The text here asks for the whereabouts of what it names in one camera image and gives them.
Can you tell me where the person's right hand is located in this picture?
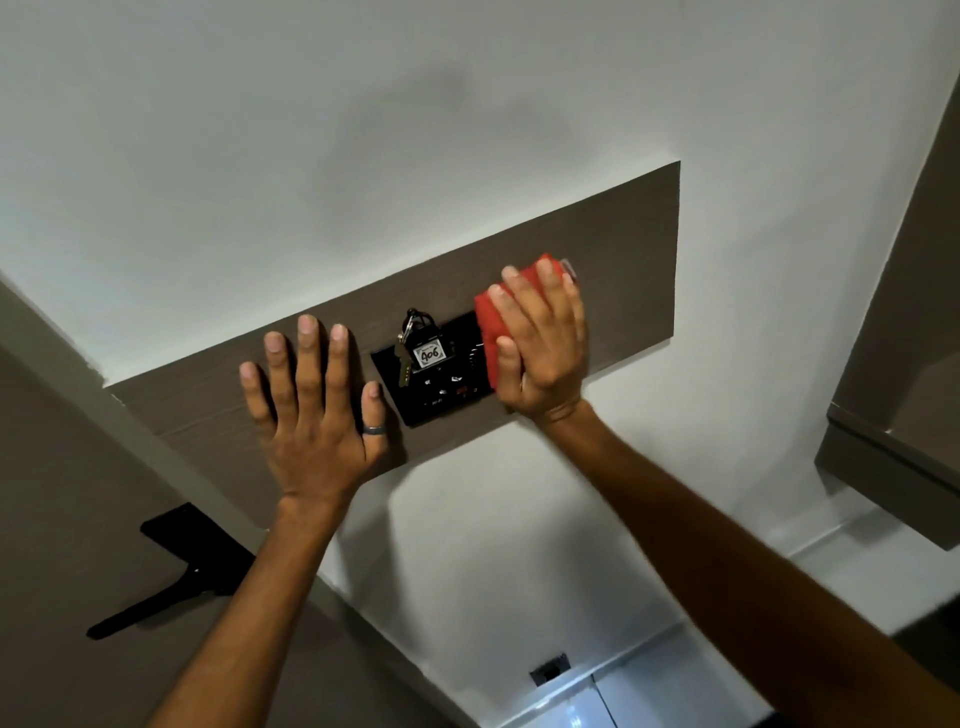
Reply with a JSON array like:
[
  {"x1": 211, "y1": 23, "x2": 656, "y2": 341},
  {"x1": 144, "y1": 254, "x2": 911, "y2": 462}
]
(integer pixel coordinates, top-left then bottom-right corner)
[{"x1": 487, "y1": 258, "x2": 591, "y2": 425}]

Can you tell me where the person's left hand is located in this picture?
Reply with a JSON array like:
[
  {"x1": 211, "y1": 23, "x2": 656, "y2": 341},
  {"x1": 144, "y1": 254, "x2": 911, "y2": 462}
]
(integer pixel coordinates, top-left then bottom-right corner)
[{"x1": 239, "y1": 314, "x2": 391, "y2": 511}]

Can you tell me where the red cleaning sponge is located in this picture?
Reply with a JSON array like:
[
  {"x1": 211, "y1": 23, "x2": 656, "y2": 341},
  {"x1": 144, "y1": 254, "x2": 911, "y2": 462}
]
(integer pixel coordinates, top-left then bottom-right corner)
[{"x1": 473, "y1": 252, "x2": 579, "y2": 392}]

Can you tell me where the person's left forearm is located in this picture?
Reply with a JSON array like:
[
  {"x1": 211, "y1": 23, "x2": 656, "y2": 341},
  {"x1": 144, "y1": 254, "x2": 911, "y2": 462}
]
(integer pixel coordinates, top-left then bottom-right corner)
[{"x1": 146, "y1": 495, "x2": 355, "y2": 728}]

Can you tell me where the person's right forearm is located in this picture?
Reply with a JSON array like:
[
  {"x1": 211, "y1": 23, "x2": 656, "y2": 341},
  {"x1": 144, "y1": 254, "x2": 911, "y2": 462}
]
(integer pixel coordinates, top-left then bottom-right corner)
[{"x1": 536, "y1": 399, "x2": 960, "y2": 728}]

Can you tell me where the brown door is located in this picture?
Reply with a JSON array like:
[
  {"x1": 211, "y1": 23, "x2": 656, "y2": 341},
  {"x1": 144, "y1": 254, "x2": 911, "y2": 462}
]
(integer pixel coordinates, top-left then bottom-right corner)
[{"x1": 0, "y1": 343, "x2": 459, "y2": 728}]

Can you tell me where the black switch panel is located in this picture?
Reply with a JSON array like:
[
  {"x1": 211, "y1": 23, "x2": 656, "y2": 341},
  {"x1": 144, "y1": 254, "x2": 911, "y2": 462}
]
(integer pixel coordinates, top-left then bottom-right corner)
[{"x1": 370, "y1": 310, "x2": 501, "y2": 429}]

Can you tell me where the brown wood wall panel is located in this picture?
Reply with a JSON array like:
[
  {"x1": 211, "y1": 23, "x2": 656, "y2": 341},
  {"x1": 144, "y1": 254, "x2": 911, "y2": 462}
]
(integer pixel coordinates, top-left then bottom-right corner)
[{"x1": 105, "y1": 160, "x2": 682, "y2": 530}]

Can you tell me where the beige door frame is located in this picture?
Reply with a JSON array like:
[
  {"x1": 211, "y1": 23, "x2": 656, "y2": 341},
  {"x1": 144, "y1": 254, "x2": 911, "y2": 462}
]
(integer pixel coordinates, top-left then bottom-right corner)
[{"x1": 0, "y1": 276, "x2": 485, "y2": 728}]

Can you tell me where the black door handle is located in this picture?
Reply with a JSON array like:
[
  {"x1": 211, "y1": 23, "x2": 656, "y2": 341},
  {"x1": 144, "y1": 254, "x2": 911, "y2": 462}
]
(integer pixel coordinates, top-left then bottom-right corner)
[{"x1": 85, "y1": 501, "x2": 258, "y2": 642}]

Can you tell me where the black wall socket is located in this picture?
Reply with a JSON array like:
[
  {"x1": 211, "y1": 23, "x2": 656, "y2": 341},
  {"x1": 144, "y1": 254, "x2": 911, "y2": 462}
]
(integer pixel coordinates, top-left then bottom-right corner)
[{"x1": 528, "y1": 653, "x2": 573, "y2": 687}]

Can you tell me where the brown wall cabinet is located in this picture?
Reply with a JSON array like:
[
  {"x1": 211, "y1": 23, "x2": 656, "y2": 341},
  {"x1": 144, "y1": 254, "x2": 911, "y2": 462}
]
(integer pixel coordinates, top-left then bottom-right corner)
[{"x1": 814, "y1": 73, "x2": 960, "y2": 553}]

